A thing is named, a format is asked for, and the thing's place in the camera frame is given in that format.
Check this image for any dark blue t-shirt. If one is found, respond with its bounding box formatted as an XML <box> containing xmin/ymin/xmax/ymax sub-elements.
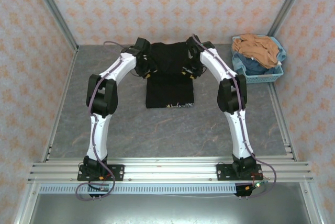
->
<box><xmin>239</xmin><ymin>56</ymin><xmax>273</xmax><ymax>76</ymax></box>

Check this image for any aluminium frame leg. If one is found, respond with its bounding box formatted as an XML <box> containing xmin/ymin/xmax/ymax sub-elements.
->
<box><xmin>13</xmin><ymin>182</ymin><xmax>40</xmax><ymax>224</ymax></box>
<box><xmin>299</xmin><ymin>182</ymin><xmax>325</xmax><ymax>224</ymax></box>

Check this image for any grey slotted cable duct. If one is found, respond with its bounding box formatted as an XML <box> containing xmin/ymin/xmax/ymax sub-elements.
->
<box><xmin>38</xmin><ymin>183</ymin><xmax>238</xmax><ymax>195</ymax></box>

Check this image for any light blue plastic basket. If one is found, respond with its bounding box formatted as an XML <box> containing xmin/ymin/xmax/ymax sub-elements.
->
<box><xmin>231</xmin><ymin>35</ymin><xmax>285</xmax><ymax>84</ymax></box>

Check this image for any black t-shirt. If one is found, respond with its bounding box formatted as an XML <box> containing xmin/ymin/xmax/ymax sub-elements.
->
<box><xmin>144</xmin><ymin>41</ymin><xmax>196</xmax><ymax>109</ymax></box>

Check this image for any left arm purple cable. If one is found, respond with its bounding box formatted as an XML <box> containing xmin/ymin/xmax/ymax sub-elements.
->
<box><xmin>75</xmin><ymin>40</ymin><xmax>137</xmax><ymax>201</ymax></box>

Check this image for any tan t-shirt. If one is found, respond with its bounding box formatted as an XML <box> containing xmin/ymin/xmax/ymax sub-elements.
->
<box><xmin>232</xmin><ymin>33</ymin><xmax>280</xmax><ymax>69</ymax></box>

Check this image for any aluminium corner post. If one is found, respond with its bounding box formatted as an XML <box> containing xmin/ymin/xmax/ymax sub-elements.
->
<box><xmin>269</xmin><ymin>0</ymin><xmax>312</xmax><ymax>33</ymax></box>
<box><xmin>28</xmin><ymin>0</ymin><xmax>80</xmax><ymax>52</ymax></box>

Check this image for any grey metal sheet panel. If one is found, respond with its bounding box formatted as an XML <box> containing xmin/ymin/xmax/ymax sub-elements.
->
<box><xmin>28</xmin><ymin>194</ymin><xmax>314</xmax><ymax>224</ymax></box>

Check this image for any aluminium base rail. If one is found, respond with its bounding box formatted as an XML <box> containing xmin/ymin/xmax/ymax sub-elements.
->
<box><xmin>27</xmin><ymin>156</ymin><xmax>315</xmax><ymax>184</ymax></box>

